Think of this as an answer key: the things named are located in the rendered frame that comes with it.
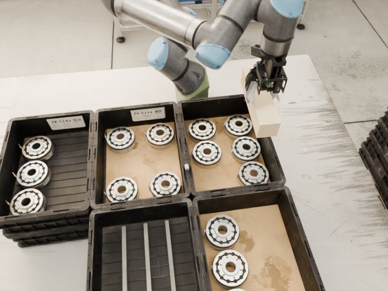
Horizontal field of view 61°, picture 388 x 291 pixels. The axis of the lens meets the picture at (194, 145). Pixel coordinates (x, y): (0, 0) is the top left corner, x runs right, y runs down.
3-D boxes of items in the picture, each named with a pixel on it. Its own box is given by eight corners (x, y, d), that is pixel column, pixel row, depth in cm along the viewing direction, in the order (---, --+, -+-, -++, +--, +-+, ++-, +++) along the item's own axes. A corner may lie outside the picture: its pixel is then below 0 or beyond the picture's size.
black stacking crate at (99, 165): (102, 130, 128) (95, 110, 119) (177, 122, 131) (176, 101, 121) (99, 225, 105) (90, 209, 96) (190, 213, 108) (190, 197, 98)
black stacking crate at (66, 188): (23, 138, 126) (10, 119, 116) (101, 130, 128) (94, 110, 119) (3, 238, 103) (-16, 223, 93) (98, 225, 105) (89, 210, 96)
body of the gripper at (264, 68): (256, 97, 89) (264, 62, 80) (250, 75, 94) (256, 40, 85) (283, 94, 90) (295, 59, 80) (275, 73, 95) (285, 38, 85)
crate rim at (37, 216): (11, 122, 118) (8, 118, 116) (96, 113, 120) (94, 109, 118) (-13, 226, 95) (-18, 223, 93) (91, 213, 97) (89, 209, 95)
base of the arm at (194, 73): (177, 78, 152) (162, 67, 146) (201, 59, 146) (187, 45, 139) (182, 101, 143) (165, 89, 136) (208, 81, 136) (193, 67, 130)
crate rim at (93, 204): (96, 113, 120) (94, 108, 118) (176, 104, 123) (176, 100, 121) (91, 213, 97) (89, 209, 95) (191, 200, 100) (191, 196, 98)
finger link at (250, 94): (242, 113, 97) (255, 90, 90) (238, 99, 100) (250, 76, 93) (252, 114, 98) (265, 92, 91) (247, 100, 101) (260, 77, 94)
